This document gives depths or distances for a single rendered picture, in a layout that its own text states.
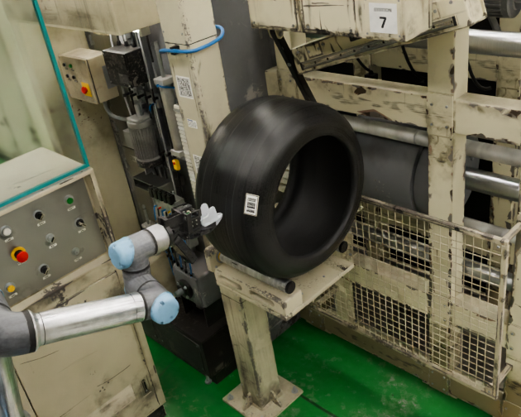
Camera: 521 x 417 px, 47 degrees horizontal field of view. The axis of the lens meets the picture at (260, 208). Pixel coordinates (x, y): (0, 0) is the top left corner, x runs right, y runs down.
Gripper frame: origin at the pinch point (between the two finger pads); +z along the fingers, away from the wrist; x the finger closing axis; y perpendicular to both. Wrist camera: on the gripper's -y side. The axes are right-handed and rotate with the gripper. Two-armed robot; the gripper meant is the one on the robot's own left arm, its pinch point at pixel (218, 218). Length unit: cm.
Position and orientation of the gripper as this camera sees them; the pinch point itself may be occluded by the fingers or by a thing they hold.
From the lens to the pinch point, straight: 177.9
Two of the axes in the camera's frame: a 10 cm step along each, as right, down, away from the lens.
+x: -7.0, -2.6, 6.6
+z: 7.1, -3.3, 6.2
